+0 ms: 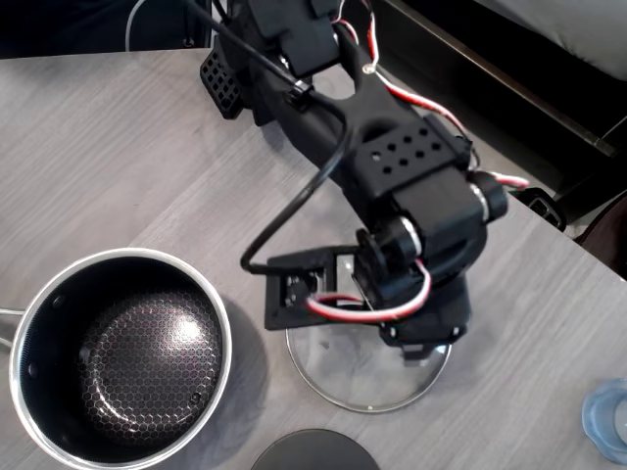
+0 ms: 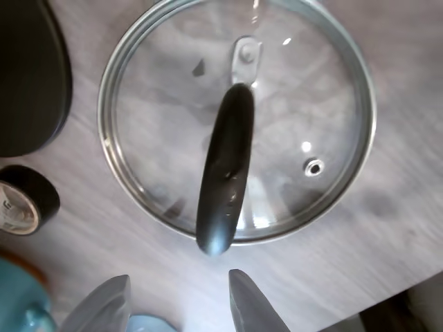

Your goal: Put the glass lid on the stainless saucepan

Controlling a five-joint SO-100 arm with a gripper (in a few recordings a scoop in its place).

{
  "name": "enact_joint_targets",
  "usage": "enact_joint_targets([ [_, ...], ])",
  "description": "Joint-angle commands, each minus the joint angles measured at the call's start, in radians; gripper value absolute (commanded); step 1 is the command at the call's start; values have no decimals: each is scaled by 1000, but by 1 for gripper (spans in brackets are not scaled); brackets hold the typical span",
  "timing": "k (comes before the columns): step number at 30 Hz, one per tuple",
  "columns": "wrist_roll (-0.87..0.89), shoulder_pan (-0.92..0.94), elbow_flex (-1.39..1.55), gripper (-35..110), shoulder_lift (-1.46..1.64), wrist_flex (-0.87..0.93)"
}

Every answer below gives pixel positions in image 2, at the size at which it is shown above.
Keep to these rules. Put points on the light blue round dish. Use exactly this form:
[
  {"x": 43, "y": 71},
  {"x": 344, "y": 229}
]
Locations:
[{"x": 149, "y": 325}]

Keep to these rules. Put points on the black tape roll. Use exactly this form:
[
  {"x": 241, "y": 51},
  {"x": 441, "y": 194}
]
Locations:
[{"x": 41, "y": 190}]

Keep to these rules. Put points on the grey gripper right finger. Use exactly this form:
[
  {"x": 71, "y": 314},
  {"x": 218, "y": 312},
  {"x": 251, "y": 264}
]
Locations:
[{"x": 252, "y": 307}]

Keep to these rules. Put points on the teal ceramic mug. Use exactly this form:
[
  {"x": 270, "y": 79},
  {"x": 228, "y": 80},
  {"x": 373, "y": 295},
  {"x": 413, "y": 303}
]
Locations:
[{"x": 20, "y": 301}]

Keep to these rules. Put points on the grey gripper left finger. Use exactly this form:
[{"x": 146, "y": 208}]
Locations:
[{"x": 104, "y": 307}]

